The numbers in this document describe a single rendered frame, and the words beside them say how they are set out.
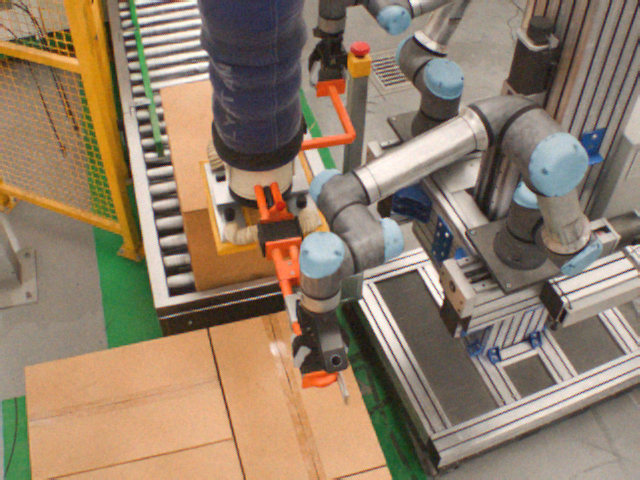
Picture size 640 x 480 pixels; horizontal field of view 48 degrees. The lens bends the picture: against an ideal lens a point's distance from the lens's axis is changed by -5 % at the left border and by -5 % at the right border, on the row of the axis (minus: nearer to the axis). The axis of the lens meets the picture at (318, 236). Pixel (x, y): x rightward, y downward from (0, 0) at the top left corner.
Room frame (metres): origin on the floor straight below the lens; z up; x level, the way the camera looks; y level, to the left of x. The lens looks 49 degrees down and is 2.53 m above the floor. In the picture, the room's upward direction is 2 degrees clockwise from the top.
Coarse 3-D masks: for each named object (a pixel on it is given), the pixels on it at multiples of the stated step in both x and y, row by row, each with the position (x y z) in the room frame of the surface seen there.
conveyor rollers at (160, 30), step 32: (160, 0) 3.25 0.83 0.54; (192, 0) 3.23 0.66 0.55; (160, 32) 2.98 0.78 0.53; (192, 32) 2.95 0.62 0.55; (128, 64) 2.69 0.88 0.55; (160, 64) 2.71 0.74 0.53; (192, 64) 2.69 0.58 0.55; (160, 96) 2.46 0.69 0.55; (160, 128) 2.27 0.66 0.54; (160, 160) 2.09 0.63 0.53; (160, 192) 1.91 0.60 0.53; (160, 224) 1.74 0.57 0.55
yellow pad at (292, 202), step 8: (296, 160) 1.51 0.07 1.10; (296, 168) 1.48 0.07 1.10; (304, 168) 1.48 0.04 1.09; (288, 200) 1.35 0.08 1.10; (296, 200) 1.34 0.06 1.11; (304, 200) 1.33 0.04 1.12; (312, 200) 1.36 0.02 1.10; (288, 208) 1.33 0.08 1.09; (296, 208) 1.33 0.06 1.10; (304, 208) 1.33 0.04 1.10; (312, 208) 1.33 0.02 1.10; (320, 216) 1.31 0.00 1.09; (320, 224) 1.27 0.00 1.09; (312, 232) 1.25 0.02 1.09
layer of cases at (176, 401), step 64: (256, 320) 1.35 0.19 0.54; (64, 384) 1.08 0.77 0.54; (128, 384) 1.09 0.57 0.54; (192, 384) 1.10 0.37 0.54; (256, 384) 1.11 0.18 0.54; (64, 448) 0.87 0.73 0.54; (128, 448) 0.88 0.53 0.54; (192, 448) 0.89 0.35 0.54; (256, 448) 0.90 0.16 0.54; (320, 448) 0.91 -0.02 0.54
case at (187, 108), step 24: (168, 96) 1.96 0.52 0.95; (192, 96) 1.97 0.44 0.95; (168, 120) 1.84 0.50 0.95; (192, 120) 1.84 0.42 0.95; (192, 144) 1.73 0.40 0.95; (192, 168) 1.62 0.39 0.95; (192, 192) 1.52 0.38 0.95; (192, 216) 1.44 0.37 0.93; (192, 240) 1.44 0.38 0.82; (192, 264) 1.44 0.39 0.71; (216, 264) 1.46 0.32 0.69; (240, 264) 1.48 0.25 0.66; (264, 264) 1.50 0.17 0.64
